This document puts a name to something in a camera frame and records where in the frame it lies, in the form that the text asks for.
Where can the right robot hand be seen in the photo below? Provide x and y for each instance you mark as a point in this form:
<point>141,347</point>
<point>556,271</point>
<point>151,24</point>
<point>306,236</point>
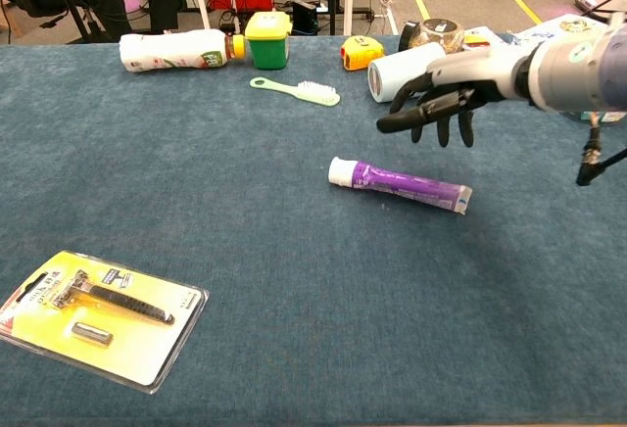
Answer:
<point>470,74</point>

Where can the purple toothpaste tube white cap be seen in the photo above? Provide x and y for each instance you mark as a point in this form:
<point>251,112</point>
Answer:
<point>401,184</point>

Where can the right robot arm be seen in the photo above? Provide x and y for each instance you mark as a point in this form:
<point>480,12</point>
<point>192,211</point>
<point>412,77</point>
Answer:
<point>573,74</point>

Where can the dark round glass jar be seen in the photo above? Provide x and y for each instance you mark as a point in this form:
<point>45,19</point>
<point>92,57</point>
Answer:
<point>441,30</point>

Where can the green container yellow lid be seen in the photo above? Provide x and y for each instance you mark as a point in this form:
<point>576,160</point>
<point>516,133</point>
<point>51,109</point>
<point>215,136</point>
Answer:
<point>267,50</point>

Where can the white snack packet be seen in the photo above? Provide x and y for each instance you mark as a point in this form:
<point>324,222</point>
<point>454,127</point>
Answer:
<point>482,35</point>

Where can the light blue cup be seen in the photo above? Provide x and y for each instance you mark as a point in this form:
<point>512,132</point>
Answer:
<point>397,72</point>

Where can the yellow tape measure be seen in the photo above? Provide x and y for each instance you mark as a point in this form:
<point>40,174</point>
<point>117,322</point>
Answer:
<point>360,52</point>

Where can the white bag blue print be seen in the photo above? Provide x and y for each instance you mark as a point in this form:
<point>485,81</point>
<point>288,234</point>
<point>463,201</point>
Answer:
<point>573,23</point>

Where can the light green brush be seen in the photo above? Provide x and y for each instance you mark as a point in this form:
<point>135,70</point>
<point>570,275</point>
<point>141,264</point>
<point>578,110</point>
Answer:
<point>313,94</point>

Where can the black box device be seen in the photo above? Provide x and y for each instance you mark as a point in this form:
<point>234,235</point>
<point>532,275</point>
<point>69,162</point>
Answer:
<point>303,13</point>

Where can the blue table cloth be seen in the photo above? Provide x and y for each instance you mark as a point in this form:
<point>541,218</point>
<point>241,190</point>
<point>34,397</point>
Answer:
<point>245,202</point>

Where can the white drink bottle yellow cap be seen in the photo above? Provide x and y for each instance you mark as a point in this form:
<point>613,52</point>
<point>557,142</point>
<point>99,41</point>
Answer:
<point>166,50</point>

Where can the black slanted stand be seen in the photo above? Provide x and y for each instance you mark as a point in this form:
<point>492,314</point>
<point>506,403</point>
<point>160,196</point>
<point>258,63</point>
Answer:
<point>73,11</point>

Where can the yellow razor blister pack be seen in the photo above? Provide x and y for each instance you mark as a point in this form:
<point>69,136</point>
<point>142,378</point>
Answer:
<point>122,344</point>

